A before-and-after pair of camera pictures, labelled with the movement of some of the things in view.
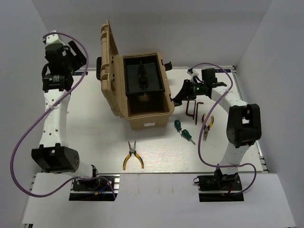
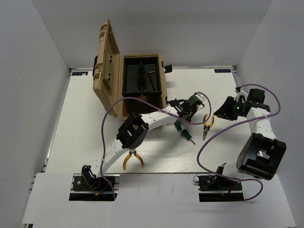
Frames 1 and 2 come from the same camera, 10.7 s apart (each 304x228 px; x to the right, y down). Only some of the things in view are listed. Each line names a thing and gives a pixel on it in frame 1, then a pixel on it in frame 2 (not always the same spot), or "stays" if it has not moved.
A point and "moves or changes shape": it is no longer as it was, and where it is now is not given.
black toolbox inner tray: (143, 74) stays
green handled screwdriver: (185, 134) stays
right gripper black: (185, 93) to (224, 111)
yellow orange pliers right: (206, 128) stays
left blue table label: (79, 73) stays
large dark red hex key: (187, 107) moves or changes shape
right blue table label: (222, 71) stays
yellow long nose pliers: (133, 151) stays
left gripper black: (80, 59) to (189, 117)
